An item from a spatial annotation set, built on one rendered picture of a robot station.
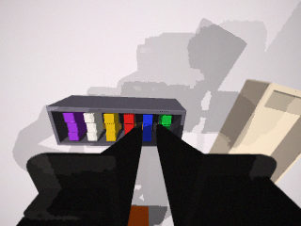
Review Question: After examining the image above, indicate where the grey fuse block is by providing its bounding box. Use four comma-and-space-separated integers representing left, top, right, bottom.
46, 95, 186, 147

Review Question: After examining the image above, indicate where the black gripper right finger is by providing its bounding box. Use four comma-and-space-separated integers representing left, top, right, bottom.
156, 124, 277, 226

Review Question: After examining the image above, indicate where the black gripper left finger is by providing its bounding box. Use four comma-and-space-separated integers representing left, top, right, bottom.
26, 123, 143, 226

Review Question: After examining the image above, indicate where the green fuse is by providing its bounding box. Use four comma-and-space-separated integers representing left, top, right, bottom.
159, 114, 172, 130

